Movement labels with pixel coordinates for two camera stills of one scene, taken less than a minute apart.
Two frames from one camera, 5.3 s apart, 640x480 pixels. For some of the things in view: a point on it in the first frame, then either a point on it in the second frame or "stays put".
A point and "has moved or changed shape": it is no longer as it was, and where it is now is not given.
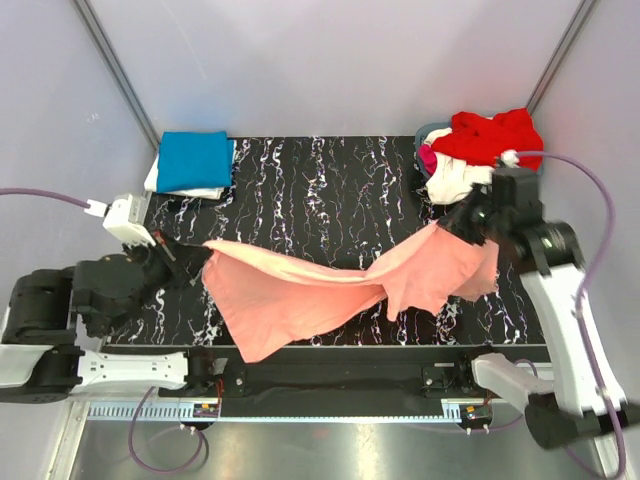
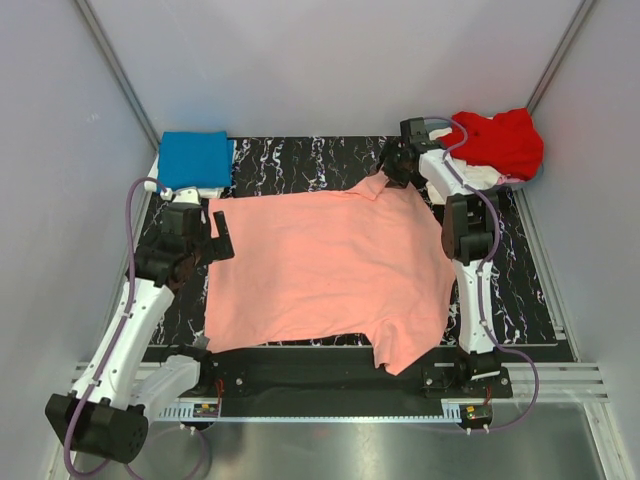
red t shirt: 484,141 stays put
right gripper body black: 494,218 → 393,166
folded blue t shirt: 189,160 stays put
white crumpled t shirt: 453,178 stays put
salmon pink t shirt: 270,297 has moved or changed shape
